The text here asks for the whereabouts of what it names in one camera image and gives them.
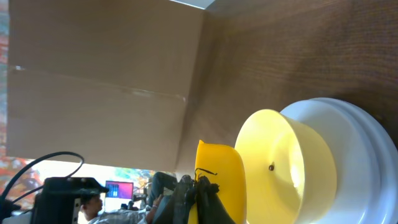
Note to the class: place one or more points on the yellow plastic bowl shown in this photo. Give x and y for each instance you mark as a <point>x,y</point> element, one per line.
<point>302,186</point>

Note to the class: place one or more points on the white digital kitchen scale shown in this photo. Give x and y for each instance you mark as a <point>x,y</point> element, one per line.
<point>365,158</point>

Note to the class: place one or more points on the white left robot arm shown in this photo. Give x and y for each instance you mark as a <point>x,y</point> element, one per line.
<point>58,203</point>

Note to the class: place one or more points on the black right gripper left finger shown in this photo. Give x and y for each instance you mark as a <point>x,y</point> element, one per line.
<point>172,209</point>

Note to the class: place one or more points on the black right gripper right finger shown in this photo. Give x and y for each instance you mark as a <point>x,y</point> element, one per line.
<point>209,206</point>

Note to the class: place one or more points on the background computer monitor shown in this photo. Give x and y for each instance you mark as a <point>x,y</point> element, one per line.
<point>123,190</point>

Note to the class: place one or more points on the brown cardboard box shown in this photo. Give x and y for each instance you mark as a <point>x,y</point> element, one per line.
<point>106,79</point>

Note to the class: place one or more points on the yellow plastic measuring scoop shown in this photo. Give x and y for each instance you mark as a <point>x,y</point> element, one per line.
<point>222,165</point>

